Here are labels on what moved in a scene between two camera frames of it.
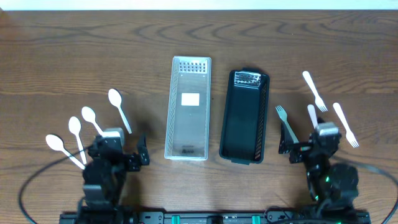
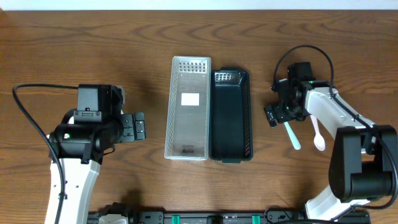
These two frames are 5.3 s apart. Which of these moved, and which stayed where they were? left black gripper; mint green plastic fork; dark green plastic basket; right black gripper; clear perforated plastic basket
Moved: dark green plastic basket; left black gripper; right black gripper
Stayed: mint green plastic fork; clear perforated plastic basket
